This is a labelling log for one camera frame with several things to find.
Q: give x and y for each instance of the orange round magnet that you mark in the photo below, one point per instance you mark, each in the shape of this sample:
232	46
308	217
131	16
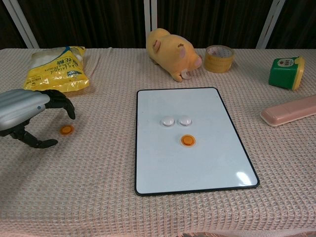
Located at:
188	140
67	129

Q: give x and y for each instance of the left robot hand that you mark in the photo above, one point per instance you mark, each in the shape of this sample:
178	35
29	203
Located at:
21	106

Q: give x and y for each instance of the white magnetic board black frame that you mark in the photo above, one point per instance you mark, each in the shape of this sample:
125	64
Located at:
192	158

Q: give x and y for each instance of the yellow plush hamster toy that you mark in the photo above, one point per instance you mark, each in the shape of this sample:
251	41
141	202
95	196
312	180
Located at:
170	51

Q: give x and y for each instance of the pink waffle tablecloth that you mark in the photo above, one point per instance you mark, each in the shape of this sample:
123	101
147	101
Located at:
74	185

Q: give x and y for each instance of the yellow snack bag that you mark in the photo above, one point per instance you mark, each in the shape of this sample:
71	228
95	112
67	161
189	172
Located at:
56	71

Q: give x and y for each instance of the white round magnet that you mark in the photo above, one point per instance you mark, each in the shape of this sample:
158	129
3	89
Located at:
185	121
167	121

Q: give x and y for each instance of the yellowish packing tape roll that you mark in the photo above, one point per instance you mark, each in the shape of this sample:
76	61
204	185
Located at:
218	59

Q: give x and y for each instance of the white metal frame bar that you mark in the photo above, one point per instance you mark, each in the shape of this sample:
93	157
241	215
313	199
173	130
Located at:
269	23
21	22
150	17

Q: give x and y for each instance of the pink oblong case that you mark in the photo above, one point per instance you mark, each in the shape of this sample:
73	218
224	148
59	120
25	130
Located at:
288	111

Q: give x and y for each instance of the green container yellow lid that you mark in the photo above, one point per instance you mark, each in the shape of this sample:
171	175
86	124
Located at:
285	74

